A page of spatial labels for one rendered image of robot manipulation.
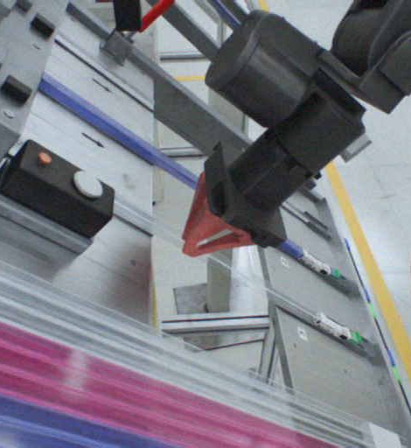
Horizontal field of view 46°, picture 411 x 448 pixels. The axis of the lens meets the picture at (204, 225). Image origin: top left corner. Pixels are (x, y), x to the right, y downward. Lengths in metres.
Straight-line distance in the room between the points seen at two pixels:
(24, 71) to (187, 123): 0.39
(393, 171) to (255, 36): 1.93
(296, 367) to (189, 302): 1.10
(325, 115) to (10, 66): 0.23
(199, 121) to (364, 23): 0.40
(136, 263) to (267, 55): 0.20
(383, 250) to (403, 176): 0.47
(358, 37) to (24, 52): 0.25
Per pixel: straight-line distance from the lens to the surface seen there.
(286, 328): 0.56
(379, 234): 1.94
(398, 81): 0.38
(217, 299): 1.48
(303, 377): 0.54
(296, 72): 0.37
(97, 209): 0.36
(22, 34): 0.44
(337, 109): 0.39
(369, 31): 0.39
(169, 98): 0.73
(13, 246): 0.36
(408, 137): 2.51
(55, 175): 0.36
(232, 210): 0.39
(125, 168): 0.51
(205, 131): 0.76
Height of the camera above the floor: 1.30
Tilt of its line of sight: 44 degrees down
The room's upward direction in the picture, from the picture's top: straight up
